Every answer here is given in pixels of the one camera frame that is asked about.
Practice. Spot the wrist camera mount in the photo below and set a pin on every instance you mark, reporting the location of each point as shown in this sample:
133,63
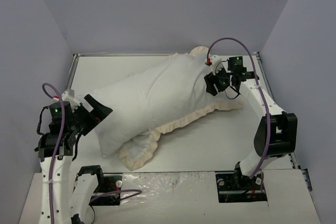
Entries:
68,95
216,62

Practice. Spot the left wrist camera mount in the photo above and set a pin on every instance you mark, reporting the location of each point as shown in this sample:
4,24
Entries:
68,95

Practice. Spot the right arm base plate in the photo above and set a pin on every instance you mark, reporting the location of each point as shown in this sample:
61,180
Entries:
251,190

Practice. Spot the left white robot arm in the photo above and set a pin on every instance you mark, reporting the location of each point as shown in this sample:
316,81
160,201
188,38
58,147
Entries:
57,149

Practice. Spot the white pillow insert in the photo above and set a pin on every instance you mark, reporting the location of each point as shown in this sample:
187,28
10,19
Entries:
139,105

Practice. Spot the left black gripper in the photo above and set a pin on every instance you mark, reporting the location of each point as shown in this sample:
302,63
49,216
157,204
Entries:
87,115

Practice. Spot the white pillowcase with cream ruffle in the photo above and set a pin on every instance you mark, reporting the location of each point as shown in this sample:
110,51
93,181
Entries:
189,102

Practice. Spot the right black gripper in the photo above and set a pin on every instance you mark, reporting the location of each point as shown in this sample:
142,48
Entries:
214,82

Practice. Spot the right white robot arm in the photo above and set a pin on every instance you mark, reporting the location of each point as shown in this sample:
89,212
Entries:
277,130

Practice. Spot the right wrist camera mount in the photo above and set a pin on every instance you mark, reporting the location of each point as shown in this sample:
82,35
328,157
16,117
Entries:
216,62

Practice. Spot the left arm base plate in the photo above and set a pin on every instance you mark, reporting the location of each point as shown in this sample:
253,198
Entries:
111,182

